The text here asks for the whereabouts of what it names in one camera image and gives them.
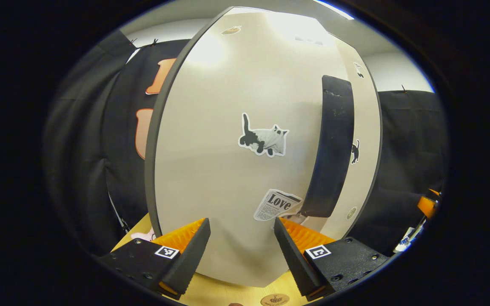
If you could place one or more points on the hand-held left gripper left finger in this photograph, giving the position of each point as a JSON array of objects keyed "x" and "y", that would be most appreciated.
[{"x": 189, "y": 263}]

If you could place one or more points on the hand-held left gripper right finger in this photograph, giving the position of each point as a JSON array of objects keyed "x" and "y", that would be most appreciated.
[{"x": 298, "y": 267}]

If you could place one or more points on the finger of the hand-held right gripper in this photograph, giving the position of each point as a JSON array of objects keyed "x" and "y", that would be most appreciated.
[{"x": 426, "y": 207}]

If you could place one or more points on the white cabinet door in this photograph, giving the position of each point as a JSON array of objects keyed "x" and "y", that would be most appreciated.
[
  {"x": 366, "y": 127},
  {"x": 211, "y": 170}
]

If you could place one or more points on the round wooden coaster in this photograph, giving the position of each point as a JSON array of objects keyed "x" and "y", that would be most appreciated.
[{"x": 274, "y": 300}]

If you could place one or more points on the small pink object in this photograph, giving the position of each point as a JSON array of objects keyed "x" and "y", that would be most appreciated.
[{"x": 143, "y": 235}]

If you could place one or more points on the black backdrop cloth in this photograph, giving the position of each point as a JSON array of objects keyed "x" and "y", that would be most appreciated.
[
  {"x": 411, "y": 148},
  {"x": 83, "y": 170}
]

